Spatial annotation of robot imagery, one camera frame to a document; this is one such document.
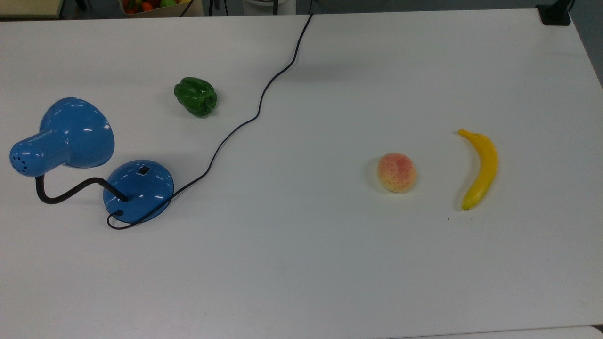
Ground black table clamp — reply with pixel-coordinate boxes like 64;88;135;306
536;0;576;26

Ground yellow banana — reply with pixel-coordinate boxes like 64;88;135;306
457;129;499;211

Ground green bell pepper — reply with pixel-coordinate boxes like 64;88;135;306
174;77;218;118

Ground bowl of toy fruit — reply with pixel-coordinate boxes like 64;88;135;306
119;0;193;17

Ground blue gooseneck desk lamp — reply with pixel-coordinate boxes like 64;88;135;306
9;97;174;224

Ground pink yellow peach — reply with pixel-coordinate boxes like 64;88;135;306
376;152;417;194

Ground wooden side table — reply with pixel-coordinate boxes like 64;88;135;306
0;0;65;19

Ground black lamp power cable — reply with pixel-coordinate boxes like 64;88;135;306
106;0;315;231

